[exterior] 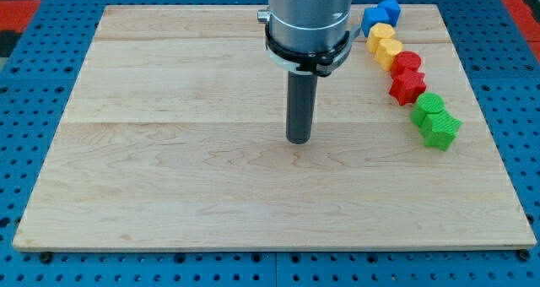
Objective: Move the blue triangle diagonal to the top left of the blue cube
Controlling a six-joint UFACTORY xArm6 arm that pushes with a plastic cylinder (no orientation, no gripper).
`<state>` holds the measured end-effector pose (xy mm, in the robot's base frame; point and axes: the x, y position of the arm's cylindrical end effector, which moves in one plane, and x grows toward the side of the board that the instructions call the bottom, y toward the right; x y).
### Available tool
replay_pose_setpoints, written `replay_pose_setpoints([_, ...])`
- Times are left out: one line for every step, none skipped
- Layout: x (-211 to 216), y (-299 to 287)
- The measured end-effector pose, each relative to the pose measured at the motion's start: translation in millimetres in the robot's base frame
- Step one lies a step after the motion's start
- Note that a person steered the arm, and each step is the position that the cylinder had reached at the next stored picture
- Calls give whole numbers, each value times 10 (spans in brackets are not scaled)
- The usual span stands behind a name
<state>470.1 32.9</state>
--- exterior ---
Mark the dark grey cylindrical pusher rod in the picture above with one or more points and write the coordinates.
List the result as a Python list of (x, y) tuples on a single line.
[(301, 97)]

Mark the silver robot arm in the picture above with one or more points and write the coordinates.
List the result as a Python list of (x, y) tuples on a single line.
[(309, 39)]

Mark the blue cube block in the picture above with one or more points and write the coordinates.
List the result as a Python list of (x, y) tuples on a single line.
[(373, 16)]

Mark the blue triangle block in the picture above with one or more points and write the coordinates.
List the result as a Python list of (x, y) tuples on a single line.
[(393, 10)]

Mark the yellow heart block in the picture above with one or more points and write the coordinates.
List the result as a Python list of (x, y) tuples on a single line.
[(386, 52)]

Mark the yellow hexagon block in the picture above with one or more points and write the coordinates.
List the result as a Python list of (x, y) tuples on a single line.
[(378, 32)]

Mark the red star block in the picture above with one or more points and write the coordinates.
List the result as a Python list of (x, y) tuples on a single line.
[(408, 86)]

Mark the red cylinder block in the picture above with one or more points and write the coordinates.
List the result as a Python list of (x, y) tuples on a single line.
[(405, 60)]

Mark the green cylinder block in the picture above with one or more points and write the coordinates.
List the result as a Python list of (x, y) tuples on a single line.
[(426, 103)]

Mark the light wooden board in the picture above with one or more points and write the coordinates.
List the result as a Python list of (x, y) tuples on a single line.
[(173, 140)]

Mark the green star block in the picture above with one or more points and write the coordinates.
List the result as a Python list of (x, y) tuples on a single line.
[(439, 130)]

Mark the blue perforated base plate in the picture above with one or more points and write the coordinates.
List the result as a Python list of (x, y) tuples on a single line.
[(40, 73)]

